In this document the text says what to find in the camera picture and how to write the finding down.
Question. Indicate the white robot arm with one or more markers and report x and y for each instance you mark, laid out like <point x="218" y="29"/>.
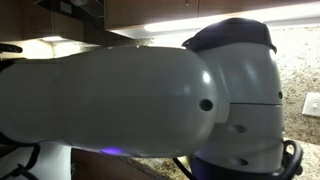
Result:
<point x="216" y="100"/>

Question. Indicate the under-cabinet light strip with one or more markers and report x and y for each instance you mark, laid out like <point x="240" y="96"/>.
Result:
<point x="275" y="15"/>

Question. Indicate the white light switch plate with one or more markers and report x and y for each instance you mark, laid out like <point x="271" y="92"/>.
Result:
<point x="312" y="104"/>

